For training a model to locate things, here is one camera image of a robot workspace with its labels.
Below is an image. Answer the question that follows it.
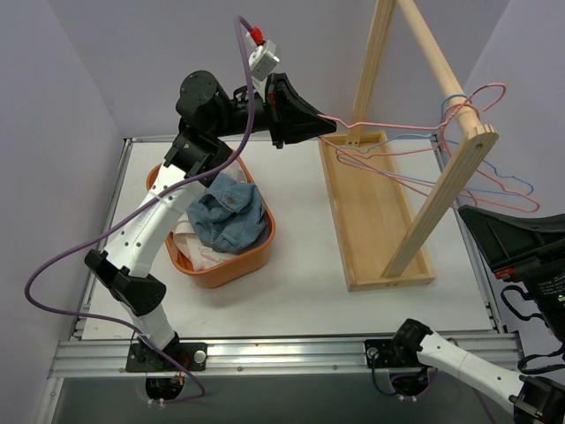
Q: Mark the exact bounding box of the pink wire hanger front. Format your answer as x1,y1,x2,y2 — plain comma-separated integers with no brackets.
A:
319,121,541,213

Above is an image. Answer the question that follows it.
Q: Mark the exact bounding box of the pink wire hanger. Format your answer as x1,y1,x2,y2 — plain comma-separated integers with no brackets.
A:
318,82,508,133
319,121,541,213

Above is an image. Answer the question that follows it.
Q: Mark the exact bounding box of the blue wire hanger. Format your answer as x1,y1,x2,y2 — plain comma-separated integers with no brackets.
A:
335,92,535,198

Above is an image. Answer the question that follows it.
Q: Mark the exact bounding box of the white ruffled skirt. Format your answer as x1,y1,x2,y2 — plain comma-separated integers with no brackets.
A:
173,162,247,271

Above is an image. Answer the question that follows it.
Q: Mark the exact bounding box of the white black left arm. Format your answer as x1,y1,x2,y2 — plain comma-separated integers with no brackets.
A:
85,71,336,370

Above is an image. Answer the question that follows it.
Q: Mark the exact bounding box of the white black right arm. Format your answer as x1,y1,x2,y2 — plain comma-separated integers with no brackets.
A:
392,205,564,423

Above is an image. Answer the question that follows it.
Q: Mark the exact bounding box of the wooden clothes rack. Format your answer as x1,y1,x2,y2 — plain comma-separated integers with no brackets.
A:
319,1,499,292

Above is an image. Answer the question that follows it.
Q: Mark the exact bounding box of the orange plastic basket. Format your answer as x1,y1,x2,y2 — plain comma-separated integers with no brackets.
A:
165,159,275,289

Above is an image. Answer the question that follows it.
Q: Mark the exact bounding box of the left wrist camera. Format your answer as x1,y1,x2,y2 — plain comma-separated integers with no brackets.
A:
246,26,280,83

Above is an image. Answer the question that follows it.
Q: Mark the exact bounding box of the aluminium mounting rail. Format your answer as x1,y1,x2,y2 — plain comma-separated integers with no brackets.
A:
48,332,523,379

